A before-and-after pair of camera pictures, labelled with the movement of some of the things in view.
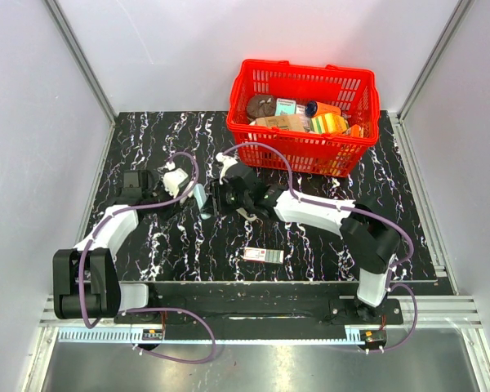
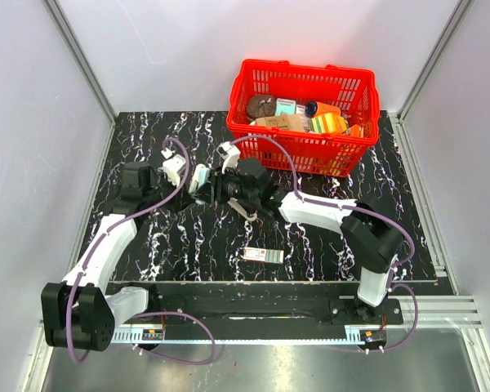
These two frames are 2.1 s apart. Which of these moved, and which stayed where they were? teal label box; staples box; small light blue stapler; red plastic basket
Moved: small light blue stapler
Stayed: teal label box; red plastic basket; staples box
